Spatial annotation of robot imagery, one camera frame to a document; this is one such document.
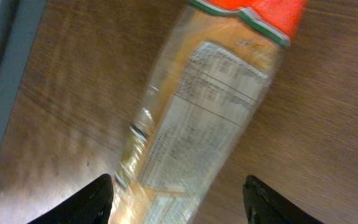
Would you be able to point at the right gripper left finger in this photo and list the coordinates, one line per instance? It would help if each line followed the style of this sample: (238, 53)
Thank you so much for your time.
(90, 205)

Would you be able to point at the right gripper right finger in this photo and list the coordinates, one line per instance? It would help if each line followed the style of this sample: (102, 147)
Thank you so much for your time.
(264, 205)

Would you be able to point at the orange biscuit packet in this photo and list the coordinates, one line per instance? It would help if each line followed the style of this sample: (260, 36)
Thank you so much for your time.
(208, 81)

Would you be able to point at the grey plastic mesh basket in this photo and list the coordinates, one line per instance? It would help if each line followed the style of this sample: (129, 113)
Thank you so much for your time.
(19, 23)

